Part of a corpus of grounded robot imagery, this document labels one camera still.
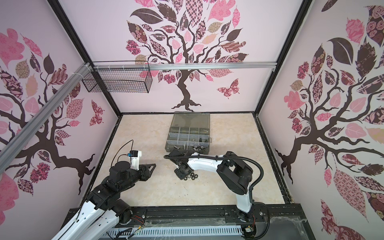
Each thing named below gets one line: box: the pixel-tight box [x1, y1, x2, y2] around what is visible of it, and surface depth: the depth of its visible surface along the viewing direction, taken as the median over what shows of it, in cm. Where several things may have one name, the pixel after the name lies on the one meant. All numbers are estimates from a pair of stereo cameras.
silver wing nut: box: [191, 145, 206, 151], surface depth 100 cm
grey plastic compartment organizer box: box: [165, 111, 212, 155], surface depth 106 cm
